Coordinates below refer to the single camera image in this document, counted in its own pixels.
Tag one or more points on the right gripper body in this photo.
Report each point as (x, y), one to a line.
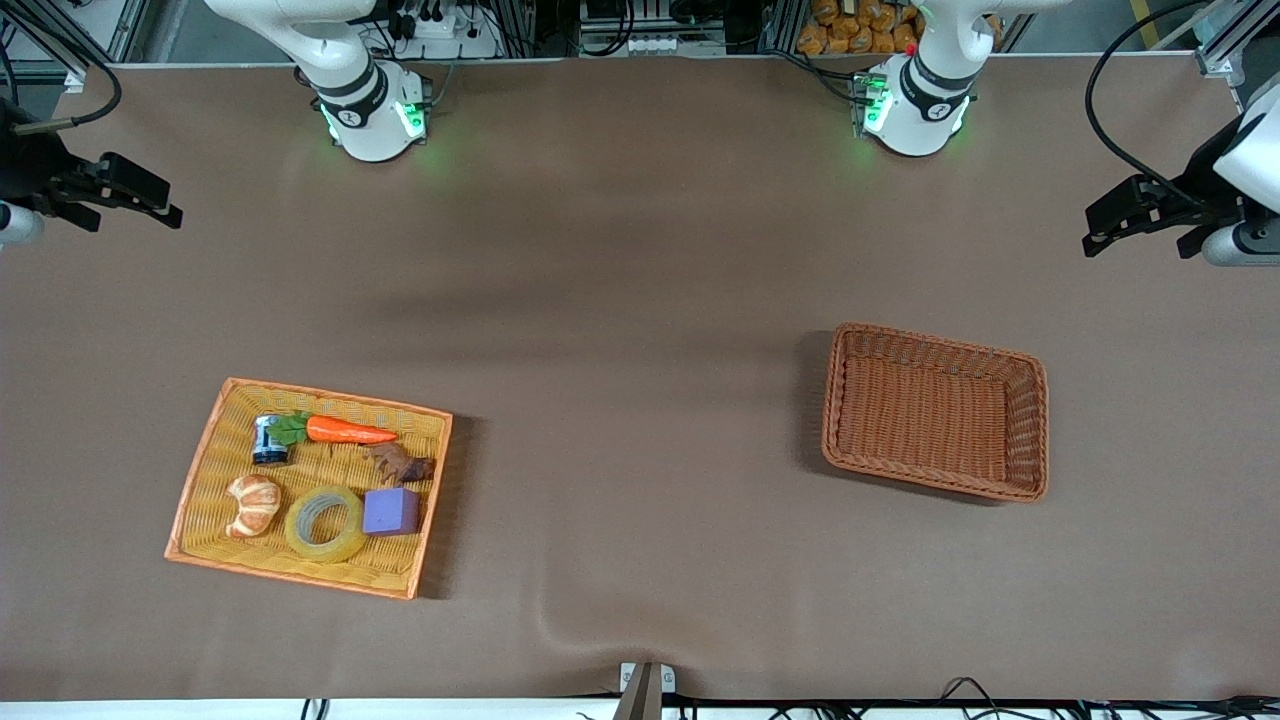
(30, 168)

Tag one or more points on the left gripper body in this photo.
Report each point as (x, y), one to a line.
(1199, 186)

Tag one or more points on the yellow tape roll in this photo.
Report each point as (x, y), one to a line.
(300, 540)

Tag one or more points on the small blue can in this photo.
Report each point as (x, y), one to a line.
(270, 440)

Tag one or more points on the brown wicker basket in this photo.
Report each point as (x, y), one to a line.
(935, 415)

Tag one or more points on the orange-rimmed yellow wicker tray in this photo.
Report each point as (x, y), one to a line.
(215, 480)

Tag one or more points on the orange toy carrot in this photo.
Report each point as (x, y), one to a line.
(350, 431)

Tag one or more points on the bag of orange buns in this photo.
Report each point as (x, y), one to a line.
(850, 30)

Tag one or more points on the toy croissant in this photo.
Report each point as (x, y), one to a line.
(252, 505)

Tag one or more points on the white power strip with plugs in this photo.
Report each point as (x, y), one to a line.
(445, 40)

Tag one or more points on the brown toy animal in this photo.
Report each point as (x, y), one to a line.
(400, 463)

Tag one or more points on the purple foam cube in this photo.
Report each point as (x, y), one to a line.
(392, 511)

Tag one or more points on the aluminium frame profile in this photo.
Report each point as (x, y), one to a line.
(1235, 40)
(80, 30)

